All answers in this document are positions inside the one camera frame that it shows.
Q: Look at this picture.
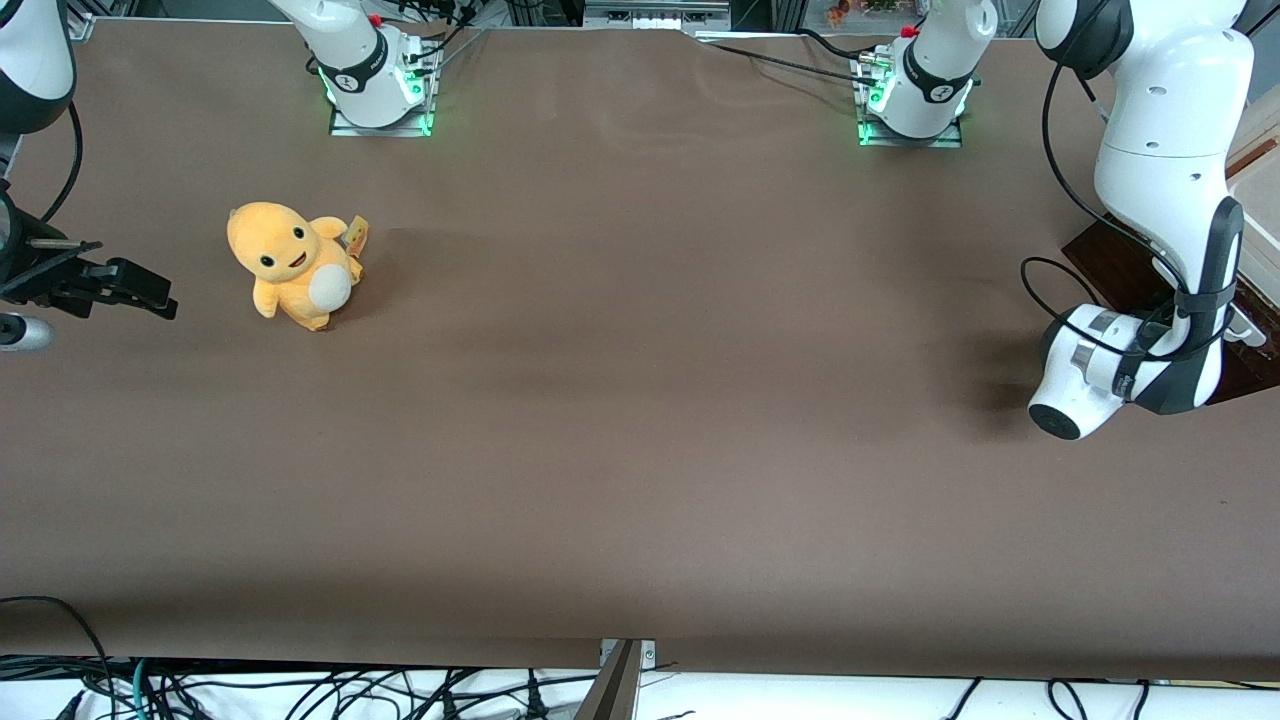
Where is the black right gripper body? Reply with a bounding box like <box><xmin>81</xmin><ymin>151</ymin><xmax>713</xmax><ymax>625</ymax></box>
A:
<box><xmin>0</xmin><ymin>188</ymin><xmax>103</xmax><ymax>303</ymax></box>

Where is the yellow plush toy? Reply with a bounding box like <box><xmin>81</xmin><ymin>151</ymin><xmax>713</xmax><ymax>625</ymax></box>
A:
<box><xmin>226</xmin><ymin>201</ymin><xmax>363</xmax><ymax>333</ymax></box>

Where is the dark wooden base board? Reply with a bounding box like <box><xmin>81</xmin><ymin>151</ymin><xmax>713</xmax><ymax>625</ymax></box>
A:
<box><xmin>1061</xmin><ymin>215</ymin><xmax>1280</xmax><ymax>407</ymax></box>

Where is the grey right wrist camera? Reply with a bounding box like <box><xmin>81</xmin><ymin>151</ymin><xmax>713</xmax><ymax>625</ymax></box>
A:
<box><xmin>0</xmin><ymin>313</ymin><xmax>55</xmax><ymax>353</ymax></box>

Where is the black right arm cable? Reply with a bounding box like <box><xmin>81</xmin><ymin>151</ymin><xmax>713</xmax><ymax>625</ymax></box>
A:
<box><xmin>38</xmin><ymin>100</ymin><xmax>84</xmax><ymax>225</ymax></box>

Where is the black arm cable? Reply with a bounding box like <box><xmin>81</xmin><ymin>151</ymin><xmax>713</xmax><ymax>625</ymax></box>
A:
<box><xmin>38</xmin><ymin>100</ymin><xmax>84</xmax><ymax>225</ymax></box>
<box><xmin>1019</xmin><ymin>62</ymin><xmax>1233</xmax><ymax>367</ymax></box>

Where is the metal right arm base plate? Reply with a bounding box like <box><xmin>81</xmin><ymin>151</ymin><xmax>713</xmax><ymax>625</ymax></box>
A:
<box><xmin>328</xmin><ymin>40</ymin><xmax>439</xmax><ymax>139</ymax></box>

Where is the black looped floor cable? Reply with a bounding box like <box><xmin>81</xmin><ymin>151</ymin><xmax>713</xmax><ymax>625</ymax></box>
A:
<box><xmin>0</xmin><ymin>596</ymin><xmax>119</xmax><ymax>720</ymax></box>

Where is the grey metal frame box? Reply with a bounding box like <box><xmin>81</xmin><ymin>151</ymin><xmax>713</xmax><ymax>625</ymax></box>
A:
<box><xmin>583</xmin><ymin>0</ymin><xmax>733</xmax><ymax>32</ymax></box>

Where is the aluminium table bracket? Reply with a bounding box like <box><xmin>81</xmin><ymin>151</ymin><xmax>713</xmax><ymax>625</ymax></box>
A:
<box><xmin>572</xmin><ymin>638</ymin><xmax>658</xmax><ymax>720</ymax></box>

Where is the long black table cable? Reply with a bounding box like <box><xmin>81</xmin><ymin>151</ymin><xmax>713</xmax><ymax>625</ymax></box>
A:
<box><xmin>696</xmin><ymin>38</ymin><xmax>881</xmax><ymax>77</ymax></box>

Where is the short black table cable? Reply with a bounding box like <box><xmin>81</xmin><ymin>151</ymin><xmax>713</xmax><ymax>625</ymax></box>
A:
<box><xmin>797</xmin><ymin>27</ymin><xmax>876</xmax><ymax>61</ymax></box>

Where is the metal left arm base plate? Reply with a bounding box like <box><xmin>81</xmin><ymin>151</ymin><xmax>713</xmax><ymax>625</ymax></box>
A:
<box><xmin>856</xmin><ymin>52</ymin><xmax>965</xmax><ymax>150</ymax></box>

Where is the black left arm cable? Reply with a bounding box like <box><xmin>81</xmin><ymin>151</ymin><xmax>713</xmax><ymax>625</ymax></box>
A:
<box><xmin>1019</xmin><ymin>62</ymin><xmax>1233</xmax><ymax>367</ymax></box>

